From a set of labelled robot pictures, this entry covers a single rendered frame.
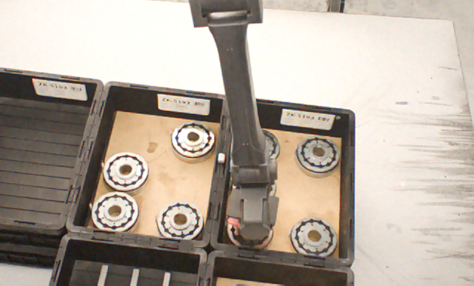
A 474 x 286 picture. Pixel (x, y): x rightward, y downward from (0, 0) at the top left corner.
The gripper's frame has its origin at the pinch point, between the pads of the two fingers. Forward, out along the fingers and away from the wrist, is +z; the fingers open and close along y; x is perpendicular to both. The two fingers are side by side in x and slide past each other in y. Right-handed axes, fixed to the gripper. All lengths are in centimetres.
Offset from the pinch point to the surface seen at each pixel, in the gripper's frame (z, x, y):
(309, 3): 88, 159, 7
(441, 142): 18, 44, 47
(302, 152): 1.4, 22.4, 9.0
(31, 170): 4, 6, -52
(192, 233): 1.2, -3.8, -12.3
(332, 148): 1.3, 24.9, 16.0
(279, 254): -5.8, -8.1, 7.0
